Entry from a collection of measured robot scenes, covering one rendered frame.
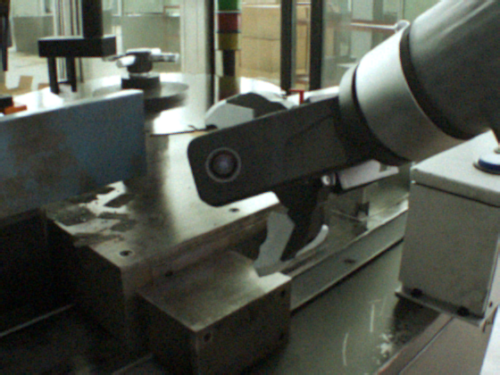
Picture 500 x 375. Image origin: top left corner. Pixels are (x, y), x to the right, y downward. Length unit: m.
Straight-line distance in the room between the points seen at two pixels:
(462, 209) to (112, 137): 0.34
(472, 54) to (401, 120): 0.06
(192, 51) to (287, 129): 0.91
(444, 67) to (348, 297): 0.38
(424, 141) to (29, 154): 0.24
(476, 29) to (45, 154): 0.27
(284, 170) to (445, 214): 0.26
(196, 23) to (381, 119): 0.94
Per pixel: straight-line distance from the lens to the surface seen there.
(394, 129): 0.30
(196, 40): 1.22
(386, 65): 0.30
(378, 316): 0.57
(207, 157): 0.33
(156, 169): 0.61
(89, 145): 0.38
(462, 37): 0.26
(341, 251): 0.68
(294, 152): 0.33
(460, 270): 0.56
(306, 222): 0.38
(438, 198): 0.55
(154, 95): 0.57
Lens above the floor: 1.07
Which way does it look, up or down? 21 degrees down
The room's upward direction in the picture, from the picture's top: straight up
